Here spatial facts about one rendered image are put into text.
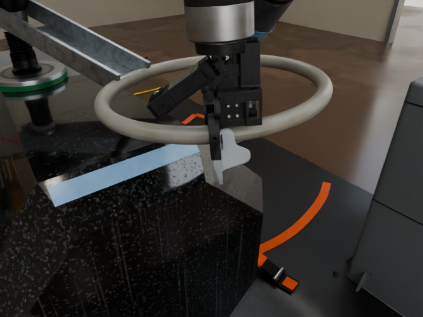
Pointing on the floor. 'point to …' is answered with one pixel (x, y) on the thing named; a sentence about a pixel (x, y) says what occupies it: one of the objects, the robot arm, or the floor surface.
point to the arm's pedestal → (396, 219)
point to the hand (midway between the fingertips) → (214, 168)
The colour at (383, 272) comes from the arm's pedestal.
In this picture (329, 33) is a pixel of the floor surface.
